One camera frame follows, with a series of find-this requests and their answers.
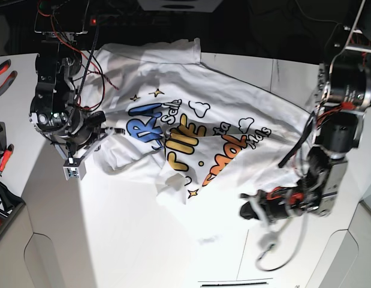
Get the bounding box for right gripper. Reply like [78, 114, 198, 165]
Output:
[50, 125, 125, 164]

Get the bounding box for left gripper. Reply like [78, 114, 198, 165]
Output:
[239, 191, 282, 238]

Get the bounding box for white printed t-shirt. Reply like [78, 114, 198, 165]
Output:
[83, 39, 308, 206]

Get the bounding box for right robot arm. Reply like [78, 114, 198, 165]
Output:
[29, 1, 123, 164]

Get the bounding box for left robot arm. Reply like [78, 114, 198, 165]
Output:
[240, 1, 371, 227]

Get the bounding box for black power strip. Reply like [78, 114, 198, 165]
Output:
[88, 14, 170, 26]

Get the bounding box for orange grey pliers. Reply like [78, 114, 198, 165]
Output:
[0, 60, 17, 101]

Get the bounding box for white box at top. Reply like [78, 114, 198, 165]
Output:
[138, 0, 222, 13]

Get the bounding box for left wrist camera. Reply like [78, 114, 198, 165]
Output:
[258, 232, 278, 251]

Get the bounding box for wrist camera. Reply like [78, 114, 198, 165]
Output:
[63, 158, 86, 180]
[258, 232, 278, 251]

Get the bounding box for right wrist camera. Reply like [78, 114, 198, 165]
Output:
[63, 158, 86, 180]

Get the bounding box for camera braided cable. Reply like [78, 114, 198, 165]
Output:
[255, 215, 309, 272]

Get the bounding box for orange handled tool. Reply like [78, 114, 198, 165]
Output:
[0, 144, 14, 176]

